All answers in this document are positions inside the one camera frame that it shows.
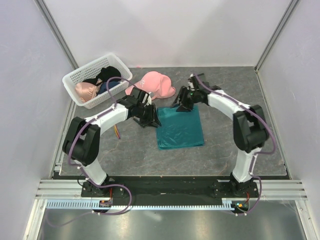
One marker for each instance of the aluminium frame rail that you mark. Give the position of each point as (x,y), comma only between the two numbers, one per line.
(58,189)

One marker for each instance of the pink cloth in basket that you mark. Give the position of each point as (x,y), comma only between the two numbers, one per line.
(86,91)

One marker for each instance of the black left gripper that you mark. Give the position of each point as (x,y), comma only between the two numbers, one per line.
(152,119)

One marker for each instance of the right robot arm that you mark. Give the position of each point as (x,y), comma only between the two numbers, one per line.
(250,130)

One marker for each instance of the pink baseball cap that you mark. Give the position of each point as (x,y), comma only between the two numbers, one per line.
(157,84)

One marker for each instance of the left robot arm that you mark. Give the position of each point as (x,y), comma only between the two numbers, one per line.
(82,140)

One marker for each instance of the teal satin napkin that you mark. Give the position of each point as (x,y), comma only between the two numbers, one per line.
(179,129)

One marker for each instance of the white plastic basket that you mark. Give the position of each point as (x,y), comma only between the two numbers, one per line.
(89,72)

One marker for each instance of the light blue cable duct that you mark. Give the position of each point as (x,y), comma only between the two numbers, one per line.
(90,204)

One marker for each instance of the navy cloth in basket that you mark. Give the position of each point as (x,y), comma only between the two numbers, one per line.
(104,86)

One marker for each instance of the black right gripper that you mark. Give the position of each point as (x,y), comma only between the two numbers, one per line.
(187,107)

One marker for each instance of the black mounting base plate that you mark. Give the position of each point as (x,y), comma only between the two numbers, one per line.
(200,186)

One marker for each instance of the black cloth in basket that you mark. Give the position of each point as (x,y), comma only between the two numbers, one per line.
(108,72)

